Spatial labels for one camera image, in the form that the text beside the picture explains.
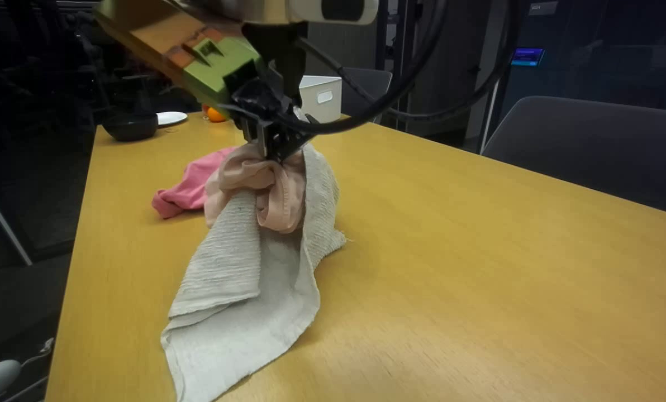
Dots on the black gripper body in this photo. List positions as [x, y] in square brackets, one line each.
[264, 112]

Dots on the light peach shirt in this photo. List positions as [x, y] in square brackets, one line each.
[278, 188]

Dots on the dark pink shirt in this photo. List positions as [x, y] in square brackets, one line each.
[188, 194]

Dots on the white terry towel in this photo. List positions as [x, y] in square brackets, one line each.
[249, 293]

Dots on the orange fruit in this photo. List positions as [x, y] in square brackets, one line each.
[216, 116]

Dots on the white plastic bin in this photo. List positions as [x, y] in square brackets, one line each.
[322, 97]

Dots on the white plate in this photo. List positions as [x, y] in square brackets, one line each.
[167, 120]

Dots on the black bowl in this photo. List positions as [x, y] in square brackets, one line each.
[134, 120]

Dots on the grey office chair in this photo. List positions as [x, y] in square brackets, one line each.
[604, 146]

